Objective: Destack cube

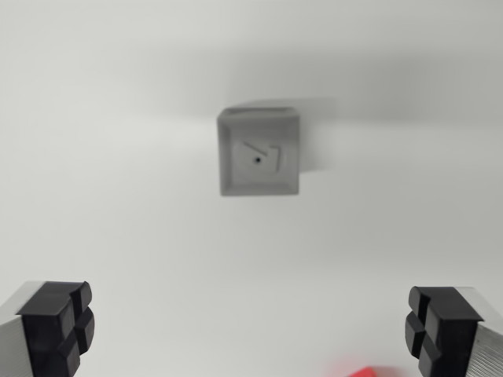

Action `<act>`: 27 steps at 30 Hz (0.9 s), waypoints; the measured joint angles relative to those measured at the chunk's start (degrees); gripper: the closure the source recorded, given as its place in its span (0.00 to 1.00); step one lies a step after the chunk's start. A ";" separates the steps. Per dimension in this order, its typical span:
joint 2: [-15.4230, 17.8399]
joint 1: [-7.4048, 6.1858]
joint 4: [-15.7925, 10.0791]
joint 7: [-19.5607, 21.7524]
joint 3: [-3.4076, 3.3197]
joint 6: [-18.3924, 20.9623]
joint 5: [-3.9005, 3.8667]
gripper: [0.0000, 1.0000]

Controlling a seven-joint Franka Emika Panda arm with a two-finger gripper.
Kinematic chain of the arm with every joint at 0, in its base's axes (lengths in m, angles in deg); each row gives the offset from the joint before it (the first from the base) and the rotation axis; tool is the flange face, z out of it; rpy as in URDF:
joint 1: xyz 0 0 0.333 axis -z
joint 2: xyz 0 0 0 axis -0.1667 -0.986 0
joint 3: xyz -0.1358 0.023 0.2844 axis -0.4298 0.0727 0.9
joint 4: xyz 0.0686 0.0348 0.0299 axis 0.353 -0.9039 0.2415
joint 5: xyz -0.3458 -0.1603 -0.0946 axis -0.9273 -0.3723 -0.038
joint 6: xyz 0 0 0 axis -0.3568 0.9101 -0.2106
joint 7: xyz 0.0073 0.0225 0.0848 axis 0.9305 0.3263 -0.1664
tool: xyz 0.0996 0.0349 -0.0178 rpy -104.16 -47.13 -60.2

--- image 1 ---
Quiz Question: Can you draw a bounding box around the red toy cube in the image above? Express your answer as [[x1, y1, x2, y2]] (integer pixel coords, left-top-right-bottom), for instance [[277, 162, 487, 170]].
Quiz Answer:
[[344, 364, 389, 377]]

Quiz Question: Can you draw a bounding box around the grey embossed toy cube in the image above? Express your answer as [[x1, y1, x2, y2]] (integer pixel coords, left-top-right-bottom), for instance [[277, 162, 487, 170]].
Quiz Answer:
[[216, 104, 303, 197]]

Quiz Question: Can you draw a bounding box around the black-padded silver gripper right finger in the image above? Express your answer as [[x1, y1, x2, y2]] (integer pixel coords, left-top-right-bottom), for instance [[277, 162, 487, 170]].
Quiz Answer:
[[403, 285, 503, 377]]

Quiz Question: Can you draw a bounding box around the black-padded silver gripper left finger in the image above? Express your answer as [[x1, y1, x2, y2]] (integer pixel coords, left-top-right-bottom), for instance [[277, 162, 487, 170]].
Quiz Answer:
[[0, 280, 96, 377]]

